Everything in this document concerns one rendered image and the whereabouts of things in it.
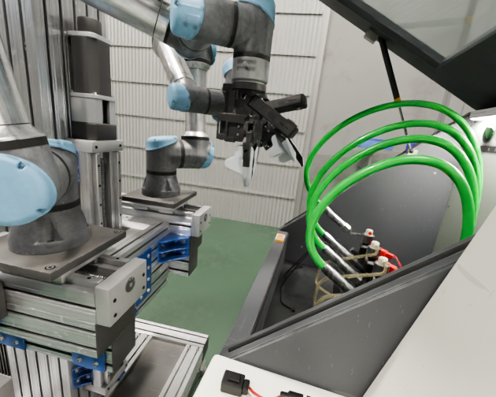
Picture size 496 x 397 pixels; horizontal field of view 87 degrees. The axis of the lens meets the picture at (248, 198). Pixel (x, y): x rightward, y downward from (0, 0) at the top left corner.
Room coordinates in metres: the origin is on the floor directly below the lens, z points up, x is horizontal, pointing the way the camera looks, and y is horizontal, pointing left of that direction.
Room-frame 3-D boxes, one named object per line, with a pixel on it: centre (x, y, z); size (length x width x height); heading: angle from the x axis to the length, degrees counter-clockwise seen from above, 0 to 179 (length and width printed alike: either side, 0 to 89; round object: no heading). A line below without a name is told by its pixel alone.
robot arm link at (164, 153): (1.04, 0.35, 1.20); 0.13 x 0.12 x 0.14; 123
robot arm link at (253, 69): (0.57, 0.02, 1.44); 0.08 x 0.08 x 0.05
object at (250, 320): (0.67, -0.08, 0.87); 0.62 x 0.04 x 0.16; 166
